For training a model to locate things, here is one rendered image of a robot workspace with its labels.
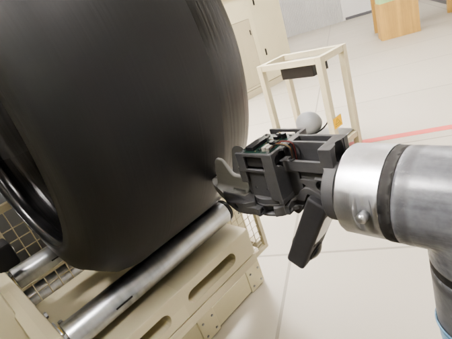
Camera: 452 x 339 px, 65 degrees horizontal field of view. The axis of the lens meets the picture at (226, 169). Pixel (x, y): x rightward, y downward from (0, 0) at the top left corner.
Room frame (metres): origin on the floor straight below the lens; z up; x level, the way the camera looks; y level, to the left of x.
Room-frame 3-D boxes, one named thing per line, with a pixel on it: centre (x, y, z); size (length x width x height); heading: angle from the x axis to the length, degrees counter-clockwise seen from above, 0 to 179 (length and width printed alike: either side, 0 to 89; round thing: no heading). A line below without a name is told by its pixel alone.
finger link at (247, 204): (0.39, -0.02, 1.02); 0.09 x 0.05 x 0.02; 39
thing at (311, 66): (2.78, -0.81, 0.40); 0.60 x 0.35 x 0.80; 36
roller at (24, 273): (0.73, 0.34, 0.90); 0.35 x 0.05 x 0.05; 129
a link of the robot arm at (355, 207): (0.30, -0.13, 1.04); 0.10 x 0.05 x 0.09; 129
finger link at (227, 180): (0.43, 0.00, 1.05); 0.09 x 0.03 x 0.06; 39
